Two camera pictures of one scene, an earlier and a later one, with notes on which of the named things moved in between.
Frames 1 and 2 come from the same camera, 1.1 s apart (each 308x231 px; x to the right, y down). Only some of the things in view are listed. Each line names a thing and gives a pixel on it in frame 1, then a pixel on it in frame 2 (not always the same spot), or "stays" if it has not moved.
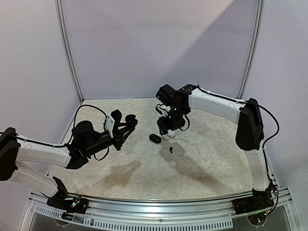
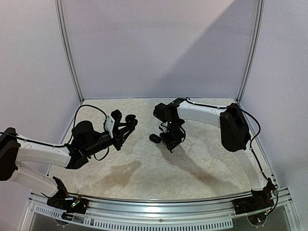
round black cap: x=131 y=120 stays
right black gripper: x=169 y=125 -> x=171 y=140
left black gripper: x=119 y=138 stays
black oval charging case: x=155 y=138 stays
